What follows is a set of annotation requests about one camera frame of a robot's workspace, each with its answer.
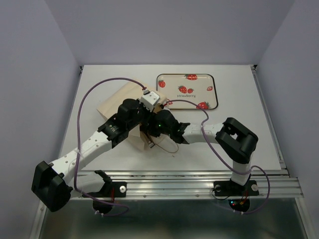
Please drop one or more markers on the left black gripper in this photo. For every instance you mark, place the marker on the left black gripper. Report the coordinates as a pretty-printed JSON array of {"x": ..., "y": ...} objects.
[{"x": 146, "y": 110}]

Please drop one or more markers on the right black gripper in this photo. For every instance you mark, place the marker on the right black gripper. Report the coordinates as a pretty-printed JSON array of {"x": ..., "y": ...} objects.
[{"x": 149, "y": 129}]

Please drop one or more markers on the beige paper bag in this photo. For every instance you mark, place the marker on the beige paper bag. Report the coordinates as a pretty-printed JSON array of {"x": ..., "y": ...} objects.
[{"x": 136, "y": 138}]

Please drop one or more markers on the metal tongs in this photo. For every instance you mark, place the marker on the metal tongs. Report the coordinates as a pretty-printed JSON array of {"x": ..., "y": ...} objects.
[{"x": 151, "y": 144}]

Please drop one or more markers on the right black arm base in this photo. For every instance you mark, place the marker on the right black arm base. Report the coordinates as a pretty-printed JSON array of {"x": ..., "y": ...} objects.
[{"x": 237, "y": 195}]

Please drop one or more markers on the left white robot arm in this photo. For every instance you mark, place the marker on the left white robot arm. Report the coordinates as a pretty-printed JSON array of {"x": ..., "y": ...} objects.
[{"x": 55, "y": 183}]

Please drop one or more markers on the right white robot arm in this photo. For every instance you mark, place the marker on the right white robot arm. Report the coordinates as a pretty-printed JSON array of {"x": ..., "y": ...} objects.
[{"x": 231, "y": 141}]

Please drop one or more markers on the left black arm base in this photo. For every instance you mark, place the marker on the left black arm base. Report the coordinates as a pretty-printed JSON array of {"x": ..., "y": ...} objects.
[{"x": 104, "y": 201}]

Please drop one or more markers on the strawberry print tray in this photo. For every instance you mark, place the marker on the strawberry print tray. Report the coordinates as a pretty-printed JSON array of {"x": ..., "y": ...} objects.
[{"x": 188, "y": 91}]

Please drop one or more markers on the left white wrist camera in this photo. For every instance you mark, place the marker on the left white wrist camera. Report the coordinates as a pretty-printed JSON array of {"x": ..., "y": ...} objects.
[{"x": 150, "y": 98}]

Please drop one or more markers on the aluminium mounting rail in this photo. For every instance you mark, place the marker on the aluminium mounting rail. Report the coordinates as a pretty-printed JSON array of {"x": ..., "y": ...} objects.
[{"x": 188, "y": 185}]

